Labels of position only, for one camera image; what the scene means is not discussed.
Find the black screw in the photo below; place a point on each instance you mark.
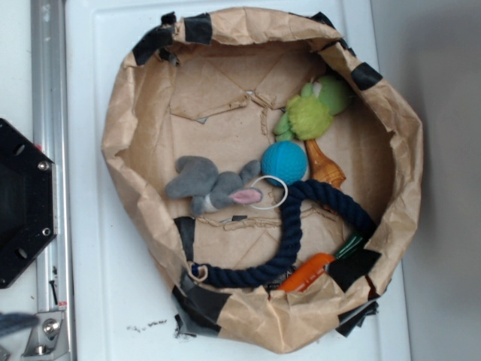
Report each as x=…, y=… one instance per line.
x=52, y=284

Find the brown wooden toy piece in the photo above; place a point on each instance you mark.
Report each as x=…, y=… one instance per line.
x=322, y=168

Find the metal corner bracket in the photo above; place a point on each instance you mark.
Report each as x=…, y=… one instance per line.
x=48, y=340

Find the navy blue rope toy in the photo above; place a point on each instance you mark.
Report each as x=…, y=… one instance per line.
x=291, y=234

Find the grey plush bunny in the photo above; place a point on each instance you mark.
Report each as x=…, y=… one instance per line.
x=210, y=190

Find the blue rubber ball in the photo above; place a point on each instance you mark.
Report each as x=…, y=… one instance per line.
x=284, y=160

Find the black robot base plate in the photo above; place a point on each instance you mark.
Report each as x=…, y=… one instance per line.
x=27, y=206

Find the brown paper bag bin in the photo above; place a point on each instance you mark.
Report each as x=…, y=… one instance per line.
x=215, y=85

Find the green plush toy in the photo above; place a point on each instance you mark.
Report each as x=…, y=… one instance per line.
x=309, y=114

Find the aluminium extrusion rail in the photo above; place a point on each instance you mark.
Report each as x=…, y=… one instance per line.
x=50, y=132

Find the orange carrot toy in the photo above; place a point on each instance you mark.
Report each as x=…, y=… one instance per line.
x=307, y=273

